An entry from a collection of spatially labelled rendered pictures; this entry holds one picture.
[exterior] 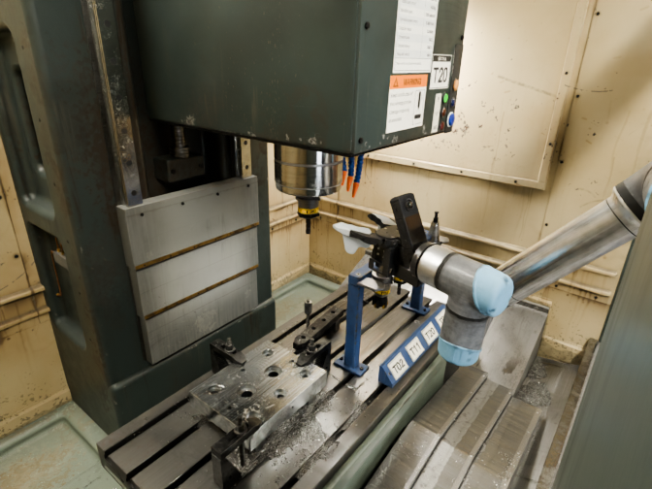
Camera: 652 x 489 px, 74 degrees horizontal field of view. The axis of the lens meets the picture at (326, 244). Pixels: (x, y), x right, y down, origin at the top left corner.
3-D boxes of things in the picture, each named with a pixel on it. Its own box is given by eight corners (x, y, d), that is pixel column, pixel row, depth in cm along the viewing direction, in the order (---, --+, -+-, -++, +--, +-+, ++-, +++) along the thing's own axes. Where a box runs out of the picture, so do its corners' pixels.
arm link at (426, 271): (438, 258, 74) (464, 246, 79) (416, 248, 77) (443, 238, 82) (431, 295, 77) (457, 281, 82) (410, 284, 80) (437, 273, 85)
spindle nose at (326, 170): (309, 176, 113) (309, 128, 108) (355, 188, 103) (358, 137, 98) (260, 186, 102) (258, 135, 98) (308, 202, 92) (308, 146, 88)
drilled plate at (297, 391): (326, 385, 123) (327, 371, 121) (250, 451, 101) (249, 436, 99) (268, 352, 135) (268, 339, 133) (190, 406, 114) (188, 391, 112)
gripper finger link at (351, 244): (326, 250, 90) (368, 261, 87) (327, 224, 88) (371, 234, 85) (332, 245, 93) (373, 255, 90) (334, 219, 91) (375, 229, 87)
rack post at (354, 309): (369, 369, 136) (375, 285, 124) (359, 377, 132) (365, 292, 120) (342, 355, 141) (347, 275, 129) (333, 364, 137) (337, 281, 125)
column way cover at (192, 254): (263, 306, 168) (258, 176, 147) (151, 369, 133) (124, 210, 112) (254, 302, 170) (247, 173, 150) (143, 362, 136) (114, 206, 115)
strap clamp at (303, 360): (330, 370, 135) (332, 329, 129) (303, 393, 125) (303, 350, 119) (322, 365, 136) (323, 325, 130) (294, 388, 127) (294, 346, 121)
